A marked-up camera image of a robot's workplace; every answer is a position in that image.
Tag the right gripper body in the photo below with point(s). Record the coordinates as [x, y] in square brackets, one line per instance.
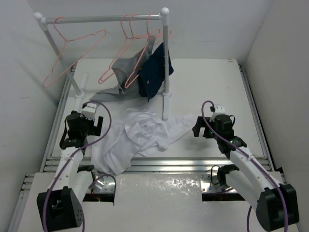
[212, 124]

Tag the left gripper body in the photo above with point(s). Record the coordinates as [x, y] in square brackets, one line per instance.
[97, 124]

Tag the white shirt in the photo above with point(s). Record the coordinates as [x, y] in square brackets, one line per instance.
[139, 132]

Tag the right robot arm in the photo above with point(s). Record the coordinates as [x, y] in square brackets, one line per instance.
[274, 203]

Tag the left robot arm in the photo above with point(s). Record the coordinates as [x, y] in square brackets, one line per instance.
[60, 207]

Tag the grey shirt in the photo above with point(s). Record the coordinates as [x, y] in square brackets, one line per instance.
[123, 68]

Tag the pink hanger left of trio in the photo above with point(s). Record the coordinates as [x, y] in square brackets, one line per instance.
[127, 43]

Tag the pink hanger of trio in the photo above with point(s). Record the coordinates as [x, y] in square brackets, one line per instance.
[130, 79]
[127, 43]

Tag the pink hanger middle of trio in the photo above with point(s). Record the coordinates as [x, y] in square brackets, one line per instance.
[130, 79]

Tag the pink hanger with navy garment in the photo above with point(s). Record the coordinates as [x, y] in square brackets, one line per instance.
[150, 26]

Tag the navy denim garment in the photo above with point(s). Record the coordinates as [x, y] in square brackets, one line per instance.
[152, 74]

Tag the white foam board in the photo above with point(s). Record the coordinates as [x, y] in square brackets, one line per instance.
[165, 203]

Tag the white clothes rack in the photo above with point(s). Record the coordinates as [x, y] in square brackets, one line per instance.
[43, 23]

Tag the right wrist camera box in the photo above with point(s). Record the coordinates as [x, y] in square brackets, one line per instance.
[216, 110]

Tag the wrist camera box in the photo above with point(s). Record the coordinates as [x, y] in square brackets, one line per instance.
[216, 110]
[89, 110]

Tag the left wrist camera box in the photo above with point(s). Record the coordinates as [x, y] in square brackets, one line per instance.
[89, 110]

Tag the aluminium rail frame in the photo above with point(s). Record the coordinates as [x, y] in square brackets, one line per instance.
[193, 81]

